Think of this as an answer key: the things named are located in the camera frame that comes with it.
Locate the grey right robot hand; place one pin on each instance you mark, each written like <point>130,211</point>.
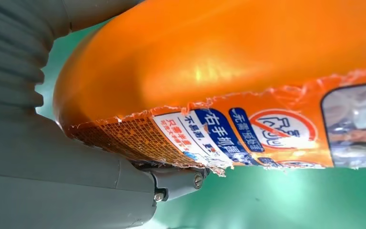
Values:
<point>44,177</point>

